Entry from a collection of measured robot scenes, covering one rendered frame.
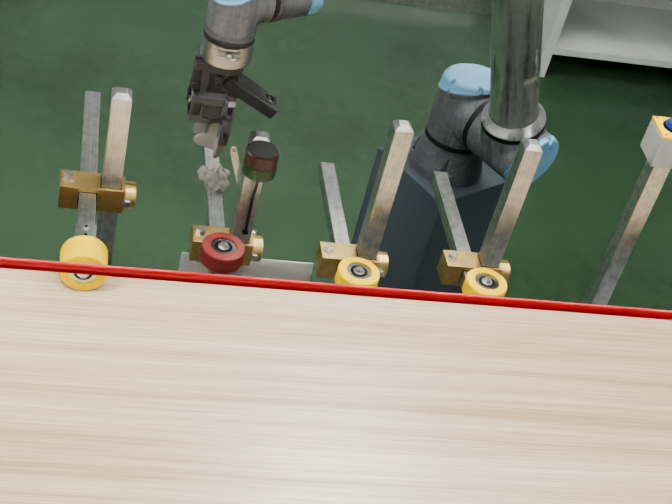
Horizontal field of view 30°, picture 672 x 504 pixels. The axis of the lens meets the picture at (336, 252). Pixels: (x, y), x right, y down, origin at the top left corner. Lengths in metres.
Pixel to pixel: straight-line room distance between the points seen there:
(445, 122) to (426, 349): 0.99
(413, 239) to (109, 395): 1.37
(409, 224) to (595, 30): 2.18
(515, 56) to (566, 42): 2.28
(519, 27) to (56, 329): 1.19
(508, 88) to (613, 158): 1.88
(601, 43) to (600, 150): 0.58
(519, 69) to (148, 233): 1.39
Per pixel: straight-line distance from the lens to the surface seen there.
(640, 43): 5.22
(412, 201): 3.15
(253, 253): 2.37
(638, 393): 2.30
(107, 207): 2.30
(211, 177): 2.50
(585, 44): 5.06
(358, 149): 4.26
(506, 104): 2.86
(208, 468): 1.92
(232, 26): 2.15
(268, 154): 2.19
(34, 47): 4.49
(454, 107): 3.05
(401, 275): 3.26
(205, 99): 2.24
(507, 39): 2.72
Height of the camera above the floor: 2.36
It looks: 38 degrees down
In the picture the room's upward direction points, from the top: 15 degrees clockwise
